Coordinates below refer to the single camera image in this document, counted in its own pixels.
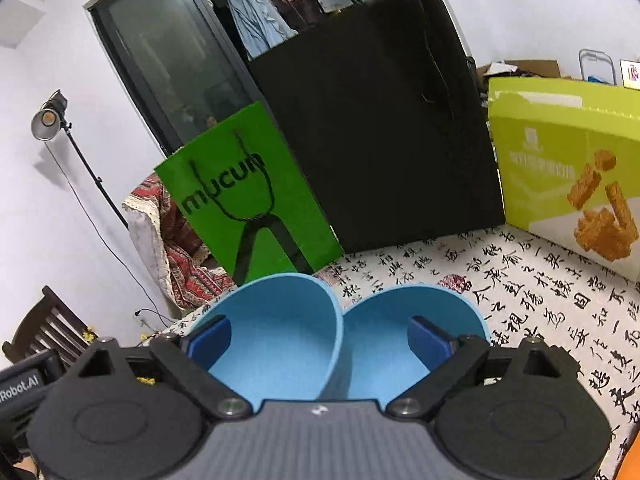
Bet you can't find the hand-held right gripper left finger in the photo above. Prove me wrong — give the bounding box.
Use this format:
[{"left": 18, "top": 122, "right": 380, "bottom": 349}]
[{"left": 70, "top": 315, "right": 253, "bottom": 418}]

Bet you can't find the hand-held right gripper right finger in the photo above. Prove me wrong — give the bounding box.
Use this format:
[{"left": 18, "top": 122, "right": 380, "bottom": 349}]
[{"left": 382, "top": 315, "right": 583, "bottom": 418}]

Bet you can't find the blue bowl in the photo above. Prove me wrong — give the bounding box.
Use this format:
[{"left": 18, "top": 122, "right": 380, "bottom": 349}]
[
  {"left": 192, "top": 272, "right": 346, "bottom": 403},
  {"left": 341, "top": 284, "right": 492, "bottom": 400}
]

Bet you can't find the dark wooden chair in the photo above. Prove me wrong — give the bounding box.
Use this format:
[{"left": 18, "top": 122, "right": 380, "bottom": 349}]
[{"left": 2, "top": 285, "right": 93, "bottom": 366}]

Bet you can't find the red patterned blanket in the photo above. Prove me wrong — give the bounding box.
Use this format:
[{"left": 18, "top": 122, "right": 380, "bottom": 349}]
[{"left": 122, "top": 172, "right": 236, "bottom": 311}]

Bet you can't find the yellow flower branch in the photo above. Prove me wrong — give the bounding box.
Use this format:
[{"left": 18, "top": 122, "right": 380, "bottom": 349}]
[{"left": 82, "top": 326, "right": 153, "bottom": 387}]

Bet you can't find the green paper bag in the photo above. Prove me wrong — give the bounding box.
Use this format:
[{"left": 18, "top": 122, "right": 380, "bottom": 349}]
[{"left": 154, "top": 101, "right": 345, "bottom": 286}]

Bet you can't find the yellow-green snack box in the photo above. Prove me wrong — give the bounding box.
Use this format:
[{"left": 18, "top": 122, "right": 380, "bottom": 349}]
[{"left": 487, "top": 77, "right": 640, "bottom": 282}]

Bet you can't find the black paper bag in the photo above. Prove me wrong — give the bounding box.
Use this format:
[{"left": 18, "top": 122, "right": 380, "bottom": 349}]
[{"left": 249, "top": 0, "right": 507, "bottom": 255}]

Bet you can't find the orange leather piece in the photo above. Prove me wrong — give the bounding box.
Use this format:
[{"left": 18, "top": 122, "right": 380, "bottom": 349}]
[{"left": 612, "top": 450, "right": 640, "bottom": 480}]

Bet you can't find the studio light on stand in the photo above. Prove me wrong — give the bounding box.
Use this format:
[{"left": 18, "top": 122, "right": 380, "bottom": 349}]
[{"left": 31, "top": 89, "right": 131, "bottom": 231}]

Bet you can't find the cardboard box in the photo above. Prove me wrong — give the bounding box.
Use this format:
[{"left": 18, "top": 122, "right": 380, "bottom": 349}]
[{"left": 475, "top": 59, "right": 561, "bottom": 82}]

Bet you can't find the dark framed glass door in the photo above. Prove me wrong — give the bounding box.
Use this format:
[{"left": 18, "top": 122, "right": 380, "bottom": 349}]
[{"left": 85, "top": 0, "right": 471, "bottom": 161}]

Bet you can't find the hanging blue shirt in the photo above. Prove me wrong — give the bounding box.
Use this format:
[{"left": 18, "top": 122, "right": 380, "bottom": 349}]
[{"left": 225, "top": 0, "right": 301, "bottom": 61}]

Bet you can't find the small screen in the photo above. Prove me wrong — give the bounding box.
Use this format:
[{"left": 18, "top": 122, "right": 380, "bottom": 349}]
[{"left": 620, "top": 59, "right": 640, "bottom": 90}]

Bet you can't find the grey metal frame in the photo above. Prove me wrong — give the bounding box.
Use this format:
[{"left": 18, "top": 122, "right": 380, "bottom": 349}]
[{"left": 579, "top": 49, "right": 617, "bottom": 86}]

